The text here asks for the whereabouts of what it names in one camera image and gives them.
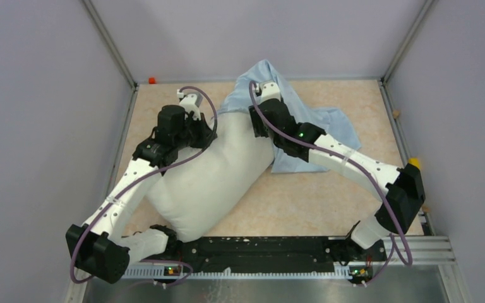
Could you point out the white pillow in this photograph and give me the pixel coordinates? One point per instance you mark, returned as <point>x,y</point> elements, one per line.
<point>195,196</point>

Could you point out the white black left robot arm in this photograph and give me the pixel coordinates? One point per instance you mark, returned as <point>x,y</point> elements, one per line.
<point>97,247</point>

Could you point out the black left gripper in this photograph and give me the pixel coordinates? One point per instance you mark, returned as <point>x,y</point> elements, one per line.
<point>206,135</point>

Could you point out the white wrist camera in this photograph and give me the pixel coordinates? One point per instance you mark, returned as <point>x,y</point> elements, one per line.
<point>191,103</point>
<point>267,91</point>

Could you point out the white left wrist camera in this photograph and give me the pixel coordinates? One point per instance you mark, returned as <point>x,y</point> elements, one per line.
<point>191,103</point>

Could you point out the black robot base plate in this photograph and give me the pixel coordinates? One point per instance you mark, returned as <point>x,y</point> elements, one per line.
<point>304,254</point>

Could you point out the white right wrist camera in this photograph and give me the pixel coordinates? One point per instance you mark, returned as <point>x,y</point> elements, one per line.
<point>267,91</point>

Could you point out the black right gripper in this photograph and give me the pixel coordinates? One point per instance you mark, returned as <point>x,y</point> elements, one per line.
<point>259,130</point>

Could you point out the aluminium front frame rail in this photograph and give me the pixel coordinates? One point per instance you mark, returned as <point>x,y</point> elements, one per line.
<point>426,250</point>

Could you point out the light blue pillowcase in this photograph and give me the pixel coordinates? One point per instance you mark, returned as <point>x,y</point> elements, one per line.
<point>309,121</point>

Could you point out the yellow toy block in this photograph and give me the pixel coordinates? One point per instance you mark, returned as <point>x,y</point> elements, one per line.
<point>415,162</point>

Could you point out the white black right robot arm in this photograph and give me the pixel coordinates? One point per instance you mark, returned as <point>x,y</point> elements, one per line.
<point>400,189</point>

